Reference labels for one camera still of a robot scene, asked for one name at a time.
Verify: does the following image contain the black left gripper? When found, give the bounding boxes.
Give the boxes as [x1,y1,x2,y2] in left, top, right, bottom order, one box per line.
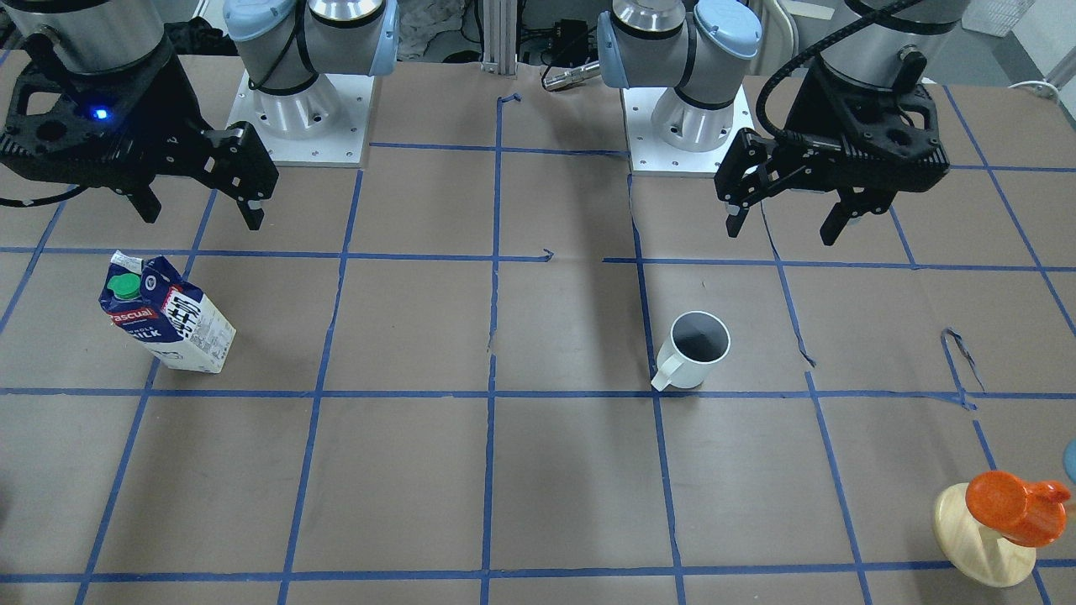
[714,64,950,247]

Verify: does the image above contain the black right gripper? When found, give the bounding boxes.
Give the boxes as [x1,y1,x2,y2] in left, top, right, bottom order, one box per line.
[3,53,279,231]

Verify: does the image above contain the blue white milk carton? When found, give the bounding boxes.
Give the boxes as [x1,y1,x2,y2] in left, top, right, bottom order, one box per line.
[99,251,237,374]

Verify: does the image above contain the white ceramic mug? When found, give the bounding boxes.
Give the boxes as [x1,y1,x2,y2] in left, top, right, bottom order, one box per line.
[651,311,731,391]

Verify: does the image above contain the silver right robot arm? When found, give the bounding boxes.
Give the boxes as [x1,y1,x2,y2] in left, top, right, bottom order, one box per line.
[3,1,398,230]

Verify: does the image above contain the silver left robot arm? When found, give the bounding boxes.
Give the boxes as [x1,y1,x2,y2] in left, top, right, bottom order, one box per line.
[597,1,968,245]

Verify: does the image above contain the orange cup on stand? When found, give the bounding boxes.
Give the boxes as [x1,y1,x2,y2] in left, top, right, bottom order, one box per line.
[965,470,1072,548]

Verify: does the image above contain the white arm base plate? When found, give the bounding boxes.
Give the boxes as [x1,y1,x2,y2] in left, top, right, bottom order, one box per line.
[228,73,379,168]
[621,87,753,177]

